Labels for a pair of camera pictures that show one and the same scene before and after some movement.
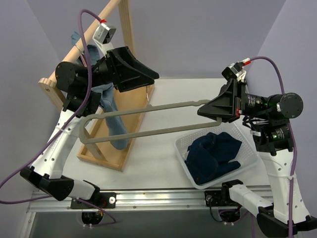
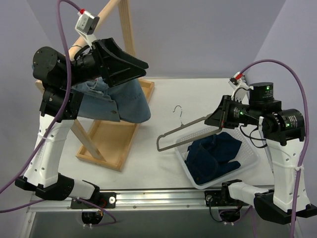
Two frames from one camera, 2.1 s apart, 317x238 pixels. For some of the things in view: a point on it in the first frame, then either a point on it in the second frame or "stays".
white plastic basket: (246, 154) stays
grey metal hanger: (96, 139) -> (198, 137)
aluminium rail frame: (129, 201) stays
